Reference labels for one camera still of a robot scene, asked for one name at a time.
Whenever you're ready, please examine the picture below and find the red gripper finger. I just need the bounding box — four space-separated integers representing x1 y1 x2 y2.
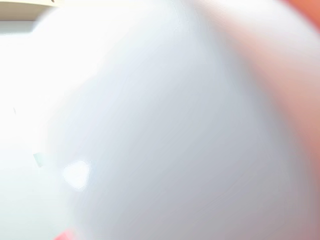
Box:
53 227 81 240

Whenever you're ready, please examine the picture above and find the white box handle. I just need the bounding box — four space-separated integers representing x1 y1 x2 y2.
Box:
32 0 320 240

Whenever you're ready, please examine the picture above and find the orange plastic box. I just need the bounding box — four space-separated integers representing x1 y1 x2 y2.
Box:
224 0 320 240

